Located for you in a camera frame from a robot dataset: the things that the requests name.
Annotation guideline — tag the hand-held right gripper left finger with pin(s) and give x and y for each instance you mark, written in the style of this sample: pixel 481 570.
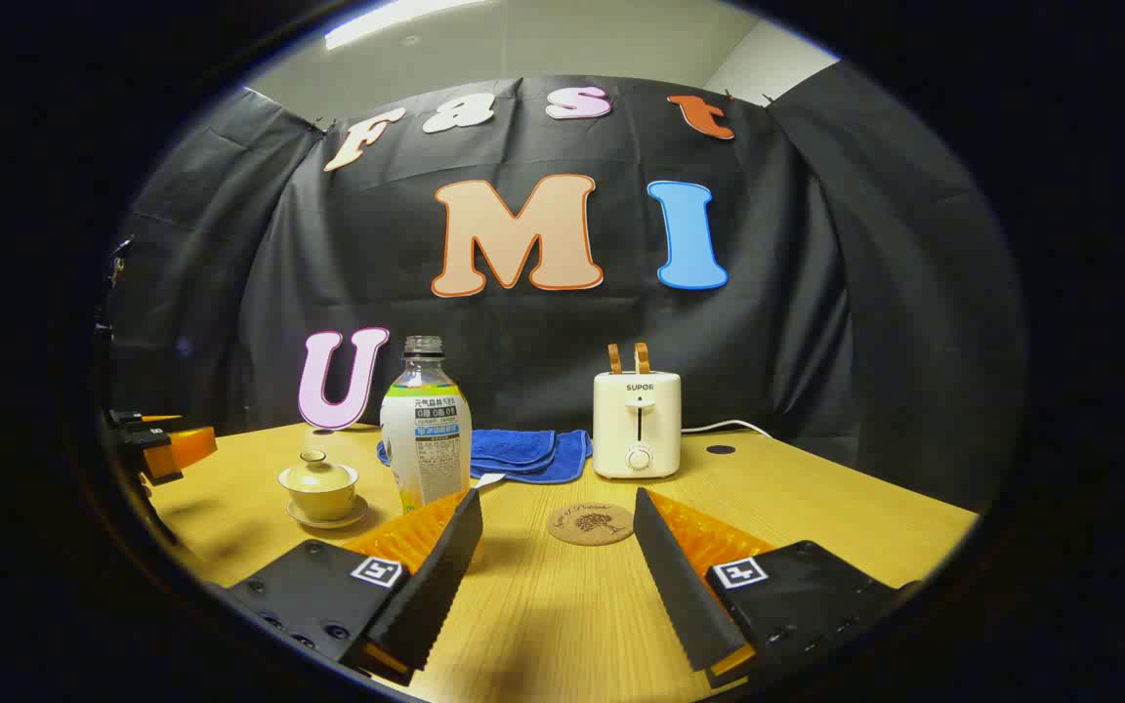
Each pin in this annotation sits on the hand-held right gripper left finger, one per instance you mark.
pixel 436 576

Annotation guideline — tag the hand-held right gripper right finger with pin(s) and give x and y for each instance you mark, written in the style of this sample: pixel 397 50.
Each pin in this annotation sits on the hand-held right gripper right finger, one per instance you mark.
pixel 680 586

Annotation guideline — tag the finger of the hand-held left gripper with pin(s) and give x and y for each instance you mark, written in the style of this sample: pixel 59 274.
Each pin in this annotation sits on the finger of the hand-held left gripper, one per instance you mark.
pixel 182 451
pixel 138 420

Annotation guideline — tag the round cork coaster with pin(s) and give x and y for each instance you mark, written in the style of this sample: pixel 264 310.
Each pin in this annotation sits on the round cork coaster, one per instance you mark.
pixel 590 523

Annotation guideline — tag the cream teacup lid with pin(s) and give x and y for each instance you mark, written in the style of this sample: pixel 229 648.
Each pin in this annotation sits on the cream teacup lid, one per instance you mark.
pixel 316 473

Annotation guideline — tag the clear labelled water bottle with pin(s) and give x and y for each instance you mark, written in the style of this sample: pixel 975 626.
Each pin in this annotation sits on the clear labelled water bottle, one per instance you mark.
pixel 426 439

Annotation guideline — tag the cream ceramic teacup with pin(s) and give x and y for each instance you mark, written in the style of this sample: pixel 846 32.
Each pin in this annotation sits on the cream ceramic teacup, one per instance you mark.
pixel 320 500

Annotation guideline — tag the cream ceramic saucer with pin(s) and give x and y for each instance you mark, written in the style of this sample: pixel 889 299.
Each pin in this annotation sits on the cream ceramic saucer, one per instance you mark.
pixel 353 516

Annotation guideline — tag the blue towel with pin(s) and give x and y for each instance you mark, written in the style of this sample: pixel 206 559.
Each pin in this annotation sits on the blue towel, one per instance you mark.
pixel 533 451

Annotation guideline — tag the white toaster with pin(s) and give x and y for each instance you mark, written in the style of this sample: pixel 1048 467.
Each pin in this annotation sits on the white toaster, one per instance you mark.
pixel 636 420

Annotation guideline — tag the toast slice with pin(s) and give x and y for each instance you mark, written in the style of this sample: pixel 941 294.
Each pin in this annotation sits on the toast slice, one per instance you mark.
pixel 642 358
pixel 614 359

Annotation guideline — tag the black backdrop cloth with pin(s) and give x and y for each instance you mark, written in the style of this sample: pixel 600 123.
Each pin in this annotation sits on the black backdrop cloth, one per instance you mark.
pixel 797 293

